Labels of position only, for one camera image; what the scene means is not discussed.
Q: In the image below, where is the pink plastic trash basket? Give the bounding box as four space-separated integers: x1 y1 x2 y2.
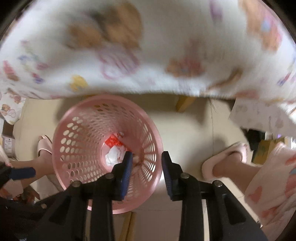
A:
52 95 163 214

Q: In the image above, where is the white tissue in basket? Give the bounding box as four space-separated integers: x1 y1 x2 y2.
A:
105 146 127 166

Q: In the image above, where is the red wrapper in basket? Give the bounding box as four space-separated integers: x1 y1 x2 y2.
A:
104 132 126 148

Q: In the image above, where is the right pink slipper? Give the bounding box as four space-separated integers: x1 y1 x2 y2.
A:
201 142 248 181

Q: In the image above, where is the pink slipper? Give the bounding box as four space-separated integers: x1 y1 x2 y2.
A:
201 142 248 181
37 135 52 156

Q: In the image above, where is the left pink slipper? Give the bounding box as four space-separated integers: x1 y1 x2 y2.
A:
37 135 52 156

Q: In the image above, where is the pink patterned pajama leg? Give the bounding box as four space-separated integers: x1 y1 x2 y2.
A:
245 143 295 240

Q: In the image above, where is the bear print table cloth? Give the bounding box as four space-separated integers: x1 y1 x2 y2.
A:
0 0 296 140

